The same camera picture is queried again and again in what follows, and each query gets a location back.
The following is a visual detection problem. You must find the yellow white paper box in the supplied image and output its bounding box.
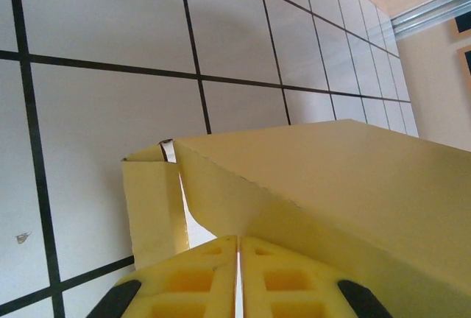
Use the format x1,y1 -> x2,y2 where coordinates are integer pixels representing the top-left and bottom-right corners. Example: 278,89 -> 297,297
121,119 -> 471,318

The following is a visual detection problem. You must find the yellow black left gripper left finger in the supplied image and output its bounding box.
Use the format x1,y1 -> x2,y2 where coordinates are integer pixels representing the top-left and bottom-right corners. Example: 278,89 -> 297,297
86,236 -> 238,318

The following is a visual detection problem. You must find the aluminium corner post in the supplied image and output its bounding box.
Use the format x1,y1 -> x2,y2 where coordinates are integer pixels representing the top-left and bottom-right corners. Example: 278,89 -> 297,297
389,0 -> 471,41

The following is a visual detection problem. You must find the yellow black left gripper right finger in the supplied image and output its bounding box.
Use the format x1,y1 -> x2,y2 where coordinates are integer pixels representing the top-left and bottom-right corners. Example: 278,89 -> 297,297
238,236 -> 398,318

